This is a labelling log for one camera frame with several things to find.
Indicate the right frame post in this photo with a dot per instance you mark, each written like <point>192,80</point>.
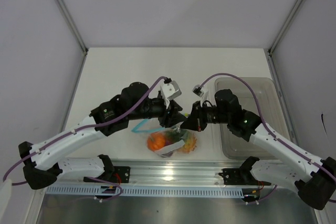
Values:
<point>286,25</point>

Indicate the orange toy pumpkin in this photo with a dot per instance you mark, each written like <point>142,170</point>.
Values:
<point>156,141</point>

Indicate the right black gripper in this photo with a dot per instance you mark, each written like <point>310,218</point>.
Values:
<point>195,121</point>

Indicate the slotted cable duct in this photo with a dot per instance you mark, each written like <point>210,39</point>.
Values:
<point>145,191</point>

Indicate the clear plastic food container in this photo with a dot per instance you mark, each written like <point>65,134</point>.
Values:
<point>259,96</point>

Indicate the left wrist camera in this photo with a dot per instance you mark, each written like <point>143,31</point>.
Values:
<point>169,91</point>

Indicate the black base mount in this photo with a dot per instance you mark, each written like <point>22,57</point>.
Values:
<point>119,175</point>
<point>237,176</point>

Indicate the left frame post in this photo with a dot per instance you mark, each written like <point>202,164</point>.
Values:
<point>71,25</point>

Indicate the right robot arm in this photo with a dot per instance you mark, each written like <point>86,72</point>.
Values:
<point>308,175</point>

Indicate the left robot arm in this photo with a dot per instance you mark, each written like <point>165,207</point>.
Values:
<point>47,162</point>

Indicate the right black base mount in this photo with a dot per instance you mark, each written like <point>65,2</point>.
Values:
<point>237,176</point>

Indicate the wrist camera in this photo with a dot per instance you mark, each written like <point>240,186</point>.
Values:
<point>201,92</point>
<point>169,91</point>

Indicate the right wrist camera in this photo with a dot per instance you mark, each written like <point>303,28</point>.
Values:
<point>201,92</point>

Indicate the frame post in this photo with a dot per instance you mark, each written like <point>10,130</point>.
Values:
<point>71,25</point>
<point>286,25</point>

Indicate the clear zip top bag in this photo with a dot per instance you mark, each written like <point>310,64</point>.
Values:
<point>149,126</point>

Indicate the aluminium rail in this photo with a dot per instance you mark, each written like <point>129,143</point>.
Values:
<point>168,172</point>

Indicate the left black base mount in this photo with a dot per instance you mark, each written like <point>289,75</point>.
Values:
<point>119,175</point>

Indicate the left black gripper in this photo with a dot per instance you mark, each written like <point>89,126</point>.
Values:
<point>174,117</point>

